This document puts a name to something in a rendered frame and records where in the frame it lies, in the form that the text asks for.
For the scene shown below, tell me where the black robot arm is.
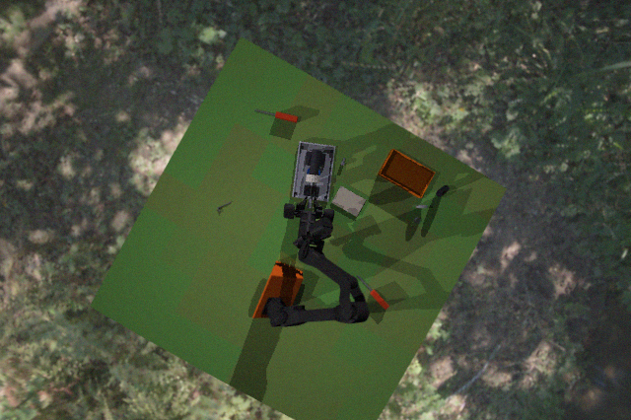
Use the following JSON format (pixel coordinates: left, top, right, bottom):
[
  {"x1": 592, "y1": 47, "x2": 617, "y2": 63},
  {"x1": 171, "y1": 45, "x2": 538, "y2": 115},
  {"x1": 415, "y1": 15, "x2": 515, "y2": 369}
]
[{"x1": 262, "y1": 217, "x2": 369, "y2": 327}]

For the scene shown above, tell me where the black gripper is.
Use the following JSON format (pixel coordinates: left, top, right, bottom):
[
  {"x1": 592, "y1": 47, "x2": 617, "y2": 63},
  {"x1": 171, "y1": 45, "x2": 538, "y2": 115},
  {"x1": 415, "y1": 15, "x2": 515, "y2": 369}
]
[{"x1": 283, "y1": 197, "x2": 334, "y2": 228}]

